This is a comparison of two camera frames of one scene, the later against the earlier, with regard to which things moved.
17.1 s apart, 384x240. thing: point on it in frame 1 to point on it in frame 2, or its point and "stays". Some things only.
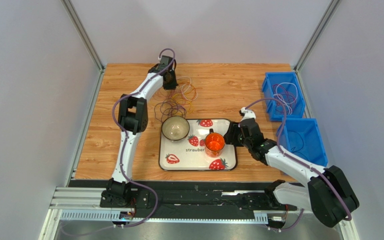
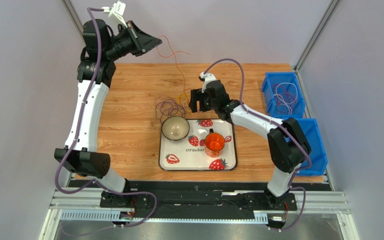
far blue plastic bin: [285, 86] stays
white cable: [283, 99] stays
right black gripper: [233, 136] to [202, 101]
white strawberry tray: [189, 154] stays
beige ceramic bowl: [175, 128] stays
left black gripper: [173, 84] to [141, 42]
